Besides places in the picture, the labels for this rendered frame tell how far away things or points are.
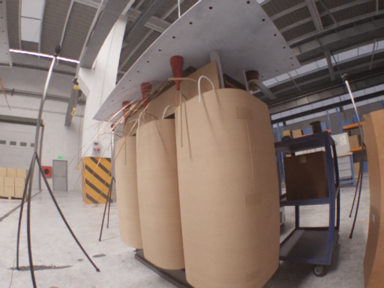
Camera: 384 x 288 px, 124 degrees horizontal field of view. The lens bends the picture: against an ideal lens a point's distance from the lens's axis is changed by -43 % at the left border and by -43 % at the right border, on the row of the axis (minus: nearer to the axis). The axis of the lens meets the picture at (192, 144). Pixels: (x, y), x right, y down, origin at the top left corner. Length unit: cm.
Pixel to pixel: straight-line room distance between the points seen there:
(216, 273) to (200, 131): 58
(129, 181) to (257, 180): 95
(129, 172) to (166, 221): 54
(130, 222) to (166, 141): 72
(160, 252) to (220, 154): 68
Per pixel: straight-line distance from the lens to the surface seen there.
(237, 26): 85
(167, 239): 101
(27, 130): 1465
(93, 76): 707
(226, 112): 68
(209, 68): 88
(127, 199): 138
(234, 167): 64
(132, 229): 141
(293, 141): 111
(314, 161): 127
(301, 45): 786
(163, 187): 96
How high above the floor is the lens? 74
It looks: 11 degrees up
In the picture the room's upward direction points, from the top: 4 degrees counter-clockwise
